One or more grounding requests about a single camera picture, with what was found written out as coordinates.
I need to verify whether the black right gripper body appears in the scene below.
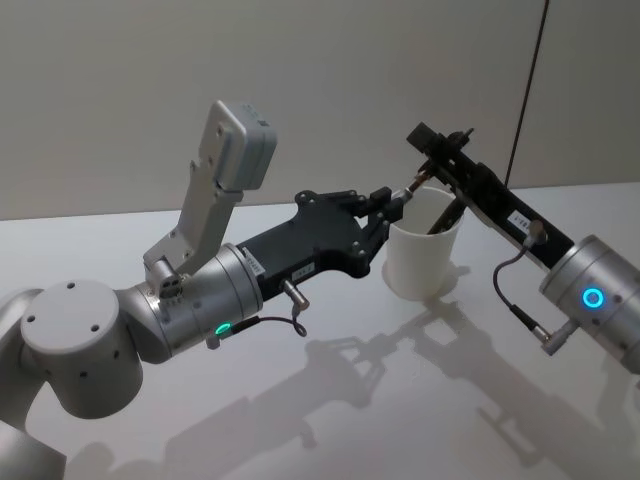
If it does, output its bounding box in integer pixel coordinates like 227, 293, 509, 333
433, 148, 577, 274

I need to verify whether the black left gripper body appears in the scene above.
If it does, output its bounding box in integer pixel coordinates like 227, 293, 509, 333
238, 189, 372, 304

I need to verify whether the brown pen with silver ferrule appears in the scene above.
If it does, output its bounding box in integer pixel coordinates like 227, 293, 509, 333
391, 171, 432, 202

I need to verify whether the white plastic cup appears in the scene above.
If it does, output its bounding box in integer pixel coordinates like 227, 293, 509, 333
382, 185, 469, 303

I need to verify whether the dark slim pen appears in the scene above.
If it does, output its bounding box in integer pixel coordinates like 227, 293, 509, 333
427, 198, 460, 236

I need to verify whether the thin dark right gripper cable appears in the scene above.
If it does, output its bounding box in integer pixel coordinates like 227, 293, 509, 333
492, 218, 576, 357

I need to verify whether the thin dark gripper cable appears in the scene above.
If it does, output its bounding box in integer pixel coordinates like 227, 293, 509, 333
492, 218, 576, 357
232, 278, 312, 339

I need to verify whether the thin dark left gripper cable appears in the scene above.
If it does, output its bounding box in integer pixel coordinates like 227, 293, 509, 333
232, 278, 312, 339

